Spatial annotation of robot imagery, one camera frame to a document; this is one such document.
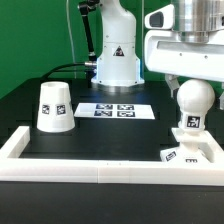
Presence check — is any white lamp shade cone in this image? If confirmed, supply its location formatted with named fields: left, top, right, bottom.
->
left=37, top=81, right=75, bottom=133

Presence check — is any black cable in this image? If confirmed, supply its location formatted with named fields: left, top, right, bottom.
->
left=40, top=61, right=98, bottom=81

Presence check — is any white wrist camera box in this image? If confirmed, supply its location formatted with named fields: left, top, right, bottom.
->
left=144, top=4, right=175, bottom=30

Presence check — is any white marker sheet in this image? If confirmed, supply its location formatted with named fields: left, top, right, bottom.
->
left=74, top=103, right=155, bottom=120

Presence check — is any white lamp base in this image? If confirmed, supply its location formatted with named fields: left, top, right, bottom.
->
left=159, top=127, right=221, bottom=164

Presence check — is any white U-shaped frame fence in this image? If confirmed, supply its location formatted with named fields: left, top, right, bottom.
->
left=0, top=126, right=224, bottom=186

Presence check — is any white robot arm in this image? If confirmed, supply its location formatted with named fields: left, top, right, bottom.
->
left=93, top=0, right=224, bottom=110

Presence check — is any white lamp bulb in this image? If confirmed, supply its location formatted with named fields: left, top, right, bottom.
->
left=177, top=79, right=215, bottom=134

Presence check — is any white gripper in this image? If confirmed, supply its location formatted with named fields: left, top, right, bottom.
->
left=144, top=30, right=224, bottom=110

